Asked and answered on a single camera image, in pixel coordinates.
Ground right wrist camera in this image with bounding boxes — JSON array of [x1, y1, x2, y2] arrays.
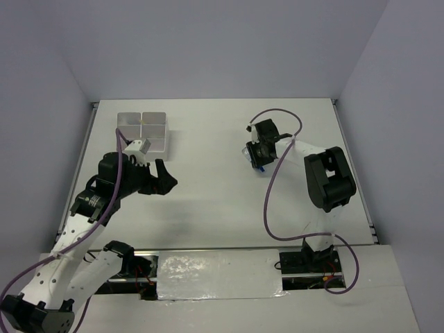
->
[[246, 123, 261, 144]]

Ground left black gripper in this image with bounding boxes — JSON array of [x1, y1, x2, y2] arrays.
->
[[117, 157, 178, 198]]

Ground right white divided container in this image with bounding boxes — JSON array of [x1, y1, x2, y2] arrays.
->
[[141, 112, 169, 161]]

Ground clear glue bottle blue cap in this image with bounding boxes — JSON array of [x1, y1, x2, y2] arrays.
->
[[241, 147, 265, 173]]

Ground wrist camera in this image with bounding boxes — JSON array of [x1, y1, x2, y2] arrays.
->
[[246, 123, 261, 144], [123, 139, 151, 166]]

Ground white divided container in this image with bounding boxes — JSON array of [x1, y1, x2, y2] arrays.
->
[[117, 112, 142, 145], [141, 112, 169, 161]]

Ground left white divided container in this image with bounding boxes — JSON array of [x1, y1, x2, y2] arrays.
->
[[117, 112, 142, 145]]

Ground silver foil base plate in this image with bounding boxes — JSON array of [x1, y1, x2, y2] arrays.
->
[[157, 249, 285, 300]]

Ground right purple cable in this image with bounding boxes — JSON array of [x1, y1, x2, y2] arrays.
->
[[248, 108, 360, 296]]

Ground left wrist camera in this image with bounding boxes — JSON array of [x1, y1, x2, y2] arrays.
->
[[123, 139, 151, 166]]

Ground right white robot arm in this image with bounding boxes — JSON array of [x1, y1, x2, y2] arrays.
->
[[244, 119, 357, 271]]

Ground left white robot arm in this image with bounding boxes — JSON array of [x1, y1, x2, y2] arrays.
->
[[1, 152, 178, 332]]

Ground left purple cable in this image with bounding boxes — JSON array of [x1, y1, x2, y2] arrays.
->
[[0, 128, 135, 333]]

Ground purple cable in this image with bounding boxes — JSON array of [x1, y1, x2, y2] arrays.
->
[[248, 108, 360, 296], [0, 128, 135, 333]]

